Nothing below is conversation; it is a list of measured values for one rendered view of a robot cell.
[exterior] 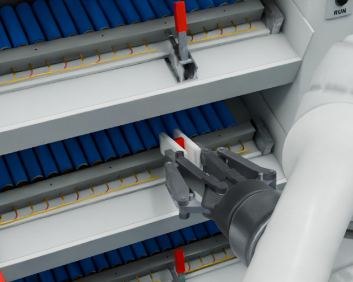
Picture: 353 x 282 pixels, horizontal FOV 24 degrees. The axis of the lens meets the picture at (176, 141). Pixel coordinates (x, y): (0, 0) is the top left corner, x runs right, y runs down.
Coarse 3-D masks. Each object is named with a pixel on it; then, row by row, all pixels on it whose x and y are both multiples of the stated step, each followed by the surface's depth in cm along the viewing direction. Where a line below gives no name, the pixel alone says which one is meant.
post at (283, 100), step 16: (304, 0) 100; (320, 0) 99; (304, 16) 100; (320, 16) 101; (352, 16) 103; (320, 32) 102; (336, 32) 103; (352, 32) 104; (320, 48) 103; (304, 64) 104; (304, 80) 105; (272, 96) 113; (288, 96) 109; (288, 112) 110; (288, 128) 111
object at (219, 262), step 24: (144, 240) 122; (168, 240) 123; (192, 240) 124; (216, 240) 123; (72, 264) 118; (96, 264) 119; (120, 264) 119; (144, 264) 119; (168, 264) 120; (192, 264) 123; (216, 264) 124; (240, 264) 124
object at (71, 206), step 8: (256, 152) 115; (144, 184) 108; (152, 184) 109; (160, 184) 109; (112, 192) 107; (120, 192) 107; (128, 192) 108; (88, 200) 105; (96, 200) 106; (56, 208) 104; (64, 208) 104; (72, 208) 105; (32, 216) 103; (40, 216) 103; (48, 216) 104; (8, 224) 101; (16, 224) 102
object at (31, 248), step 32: (256, 96) 116; (256, 128) 115; (256, 160) 115; (96, 192) 107; (160, 192) 109; (32, 224) 103; (64, 224) 103; (96, 224) 104; (128, 224) 105; (160, 224) 107; (192, 224) 112; (0, 256) 99; (32, 256) 100; (64, 256) 103
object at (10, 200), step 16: (240, 128) 114; (208, 144) 112; (224, 144) 114; (128, 160) 108; (144, 160) 108; (160, 160) 109; (64, 176) 105; (80, 176) 105; (96, 176) 106; (112, 176) 107; (0, 192) 102; (16, 192) 102; (32, 192) 103; (48, 192) 103; (64, 192) 105; (0, 208) 101; (16, 208) 103; (32, 208) 103; (0, 224) 101
